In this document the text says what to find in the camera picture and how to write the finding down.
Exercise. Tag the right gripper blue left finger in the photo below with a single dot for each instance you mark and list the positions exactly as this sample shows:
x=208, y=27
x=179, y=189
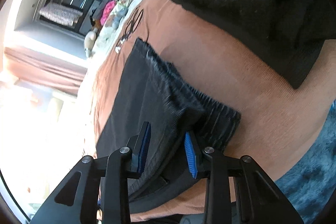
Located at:
x=125, y=163

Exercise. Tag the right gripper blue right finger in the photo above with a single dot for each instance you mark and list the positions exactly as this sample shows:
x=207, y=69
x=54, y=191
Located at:
x=217, y=169

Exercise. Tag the black denim pants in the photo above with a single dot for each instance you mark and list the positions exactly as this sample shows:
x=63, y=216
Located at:
x=151, y=90

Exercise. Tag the brown bed blanket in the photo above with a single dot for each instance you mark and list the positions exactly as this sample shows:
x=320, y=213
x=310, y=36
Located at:
x=278, y=123

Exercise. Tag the grey shaggy rug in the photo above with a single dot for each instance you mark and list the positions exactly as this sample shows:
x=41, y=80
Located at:
x=310, y=183

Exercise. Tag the white earbuds on bed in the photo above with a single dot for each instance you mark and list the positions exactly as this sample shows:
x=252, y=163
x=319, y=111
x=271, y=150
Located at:
x=119, y=45

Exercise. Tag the cream plush toy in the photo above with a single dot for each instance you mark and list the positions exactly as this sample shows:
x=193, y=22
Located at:
x=89, y=42

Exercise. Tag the pink curtain left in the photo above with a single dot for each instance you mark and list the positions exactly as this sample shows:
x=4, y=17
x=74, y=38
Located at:
x=41, y=69

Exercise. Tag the grey blue plush toy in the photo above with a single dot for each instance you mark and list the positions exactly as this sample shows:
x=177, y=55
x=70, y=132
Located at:
x=118, y=17

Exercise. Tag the pink garment on bed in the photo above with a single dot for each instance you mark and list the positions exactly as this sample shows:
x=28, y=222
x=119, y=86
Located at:
x=106, y=12

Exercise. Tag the floral hanging garment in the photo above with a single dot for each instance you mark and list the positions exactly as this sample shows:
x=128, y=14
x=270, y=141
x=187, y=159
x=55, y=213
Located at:
x=60, y=14

